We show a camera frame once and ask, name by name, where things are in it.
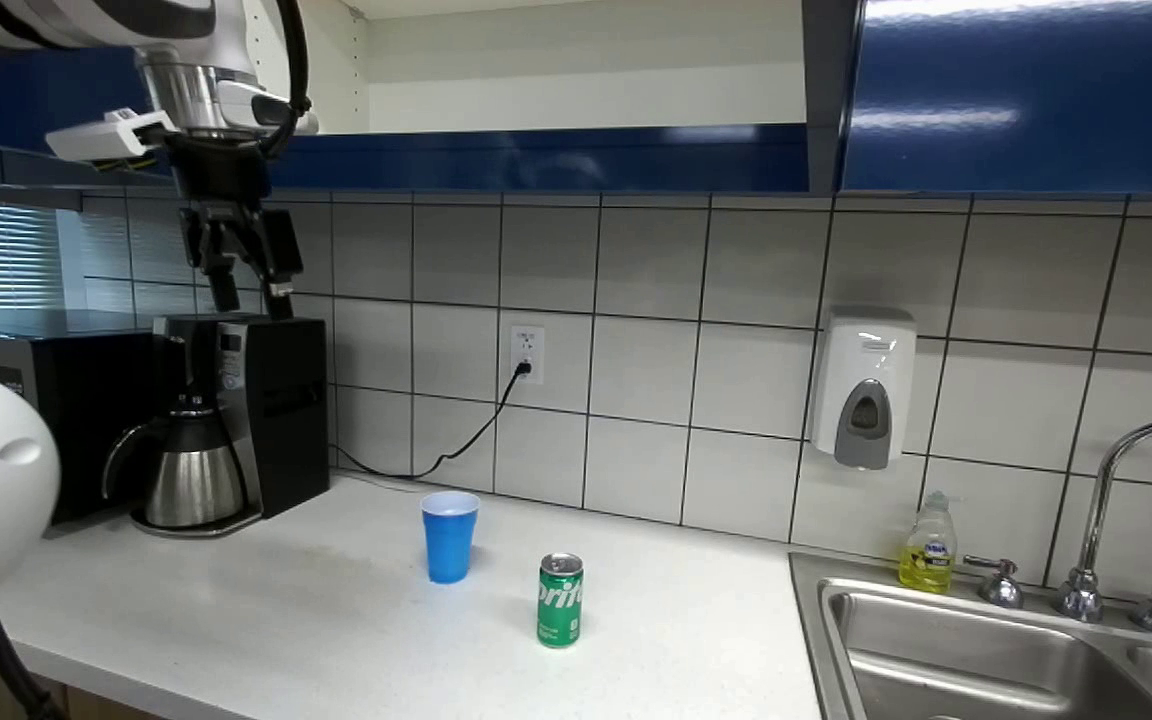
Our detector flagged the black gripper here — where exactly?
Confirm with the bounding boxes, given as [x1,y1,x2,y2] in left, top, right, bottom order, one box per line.
[172,129,308,325]

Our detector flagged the green soda can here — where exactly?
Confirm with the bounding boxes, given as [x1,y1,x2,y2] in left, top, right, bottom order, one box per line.
[530,549,586,651]

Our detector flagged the blue cabinet door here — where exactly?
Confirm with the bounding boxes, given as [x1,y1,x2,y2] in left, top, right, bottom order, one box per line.
[798,0,1152,199]
[0,46,235,193]

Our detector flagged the open white cabinet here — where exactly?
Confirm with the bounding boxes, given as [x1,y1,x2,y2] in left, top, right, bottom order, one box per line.
[218,0,860,199]

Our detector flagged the black steel coffee maker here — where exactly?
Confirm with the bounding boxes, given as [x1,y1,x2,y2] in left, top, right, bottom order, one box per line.
[155,314,337,540]

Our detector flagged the black microwave oven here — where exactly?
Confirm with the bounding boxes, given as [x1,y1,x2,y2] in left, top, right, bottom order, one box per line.
[0,325,196,528]

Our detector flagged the steel coffee carafe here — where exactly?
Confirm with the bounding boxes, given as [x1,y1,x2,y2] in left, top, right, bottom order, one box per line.
[96,384,257,537]

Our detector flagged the blue plastic cup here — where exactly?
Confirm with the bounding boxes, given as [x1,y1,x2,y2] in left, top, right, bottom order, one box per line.
[414,489,489,587]

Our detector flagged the yellow dish soap bottle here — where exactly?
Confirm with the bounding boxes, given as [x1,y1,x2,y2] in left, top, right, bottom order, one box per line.
[895,489,962,601]

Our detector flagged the stainless steel sink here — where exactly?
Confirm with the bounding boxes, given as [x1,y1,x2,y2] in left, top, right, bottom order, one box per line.
[786,554,1152,720]

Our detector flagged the chrome sink faucet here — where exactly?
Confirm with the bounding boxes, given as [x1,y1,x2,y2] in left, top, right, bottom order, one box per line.
[961,412,1152,639]

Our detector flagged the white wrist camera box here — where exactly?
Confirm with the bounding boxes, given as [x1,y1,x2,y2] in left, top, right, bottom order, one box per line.
[41,104,185,167]

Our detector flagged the black power cord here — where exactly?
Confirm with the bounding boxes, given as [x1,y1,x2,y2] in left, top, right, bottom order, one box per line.
[326,358,534,489]

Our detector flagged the white wall outlet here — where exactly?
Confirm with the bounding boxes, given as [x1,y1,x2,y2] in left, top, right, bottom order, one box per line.
[503,325,552,391]

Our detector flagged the black base cable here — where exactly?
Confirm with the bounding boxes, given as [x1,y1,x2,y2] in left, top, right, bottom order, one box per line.
[0,591,67,720]

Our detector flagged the white wall soap dispenser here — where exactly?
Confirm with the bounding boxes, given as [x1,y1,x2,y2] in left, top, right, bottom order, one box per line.
[806,314,921,474]

